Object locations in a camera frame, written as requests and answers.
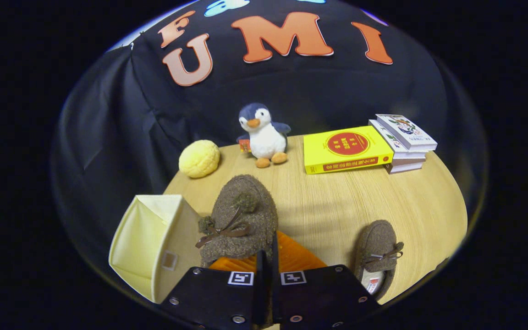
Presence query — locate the brown fuzzy shoe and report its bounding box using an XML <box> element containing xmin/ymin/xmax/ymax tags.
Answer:
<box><xmin>195</xmin><ymin>174</ymin><xmax>279</xmax><ymax>269</ymax></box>
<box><xmin>354</xmin><ymin>220</ymin><xmax>404</xmax><ymax>301</ymax></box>

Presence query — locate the yellow round plush bun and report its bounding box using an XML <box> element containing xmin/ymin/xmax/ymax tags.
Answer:
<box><xmin>179</xmin><ymin>140</ymin><xmax>221</xmax><ymax>179</ymax></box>

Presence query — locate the penguin plush toy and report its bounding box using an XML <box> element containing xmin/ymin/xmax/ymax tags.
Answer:
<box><xmin>236</xmin><ymin>103</ymin><xmax>292</xmax><ymax>169</ymax></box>

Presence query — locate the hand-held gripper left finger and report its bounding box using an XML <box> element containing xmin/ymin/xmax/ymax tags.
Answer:
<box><xmin>159</xmin><ymin>250</ymin><xmax>267</xmax><ymax>330</ymax></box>

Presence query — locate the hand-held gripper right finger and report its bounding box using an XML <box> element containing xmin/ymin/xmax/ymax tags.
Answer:
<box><xmin>271</xmin><ymin>231</ymin><xmax>381</xmax><ymax>330</ymax></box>

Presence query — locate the yellow book with red circle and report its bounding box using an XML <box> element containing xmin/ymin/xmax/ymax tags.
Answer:
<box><xmin>303</xmin><ymin>125</ymin><xmax>394</xmax><ymax>175</ymax></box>

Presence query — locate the cream fabric storage box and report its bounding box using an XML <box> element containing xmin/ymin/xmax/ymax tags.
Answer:
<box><xmin>109</xmin><ymin>194</ymin><xmax>205</xmax><ymax>304</ymax></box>

